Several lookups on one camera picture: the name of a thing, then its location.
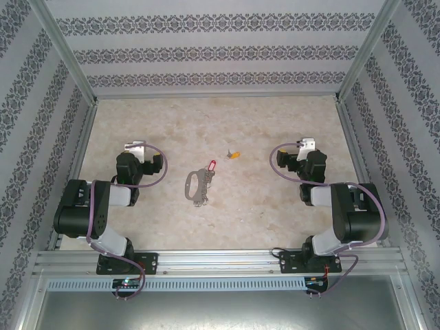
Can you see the steel sheet panel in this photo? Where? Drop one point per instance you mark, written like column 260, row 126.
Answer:
column 220, row 309

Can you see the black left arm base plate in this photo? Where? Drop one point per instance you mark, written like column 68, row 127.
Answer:
column 149, row 263

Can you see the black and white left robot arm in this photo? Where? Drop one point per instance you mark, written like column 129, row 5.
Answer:
column 79, row 206

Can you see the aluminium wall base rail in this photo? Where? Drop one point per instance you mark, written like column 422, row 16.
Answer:
column 216, row 96

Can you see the key with yellow tag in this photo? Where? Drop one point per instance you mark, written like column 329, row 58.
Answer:
column 234, row 155

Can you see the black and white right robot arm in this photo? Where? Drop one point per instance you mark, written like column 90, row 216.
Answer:
column 357, row 213

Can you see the aluminium side rail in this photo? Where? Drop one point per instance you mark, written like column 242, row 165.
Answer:
column 79, row 154
column 355, row 154

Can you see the aluminium corner post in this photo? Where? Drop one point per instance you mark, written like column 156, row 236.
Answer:
column 365, row 51
column 69, row 58

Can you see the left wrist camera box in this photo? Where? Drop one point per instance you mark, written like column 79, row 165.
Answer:
column 139, row 149

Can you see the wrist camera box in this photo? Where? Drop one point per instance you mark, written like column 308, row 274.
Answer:
column 139, row 149
column 306, row 146

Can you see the small circuit board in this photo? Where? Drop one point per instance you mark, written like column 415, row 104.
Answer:
column 127, row 282
column 316, row 282

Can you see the red plastic key tag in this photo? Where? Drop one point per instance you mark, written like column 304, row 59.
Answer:
column 211, row 165

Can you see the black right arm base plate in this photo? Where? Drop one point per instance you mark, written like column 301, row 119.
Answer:
column 290, row 263

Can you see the aluminium mounting rail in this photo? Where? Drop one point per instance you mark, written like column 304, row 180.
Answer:
column 220, row 263

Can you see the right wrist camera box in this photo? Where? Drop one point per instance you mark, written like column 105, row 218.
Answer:
column 306, row 146

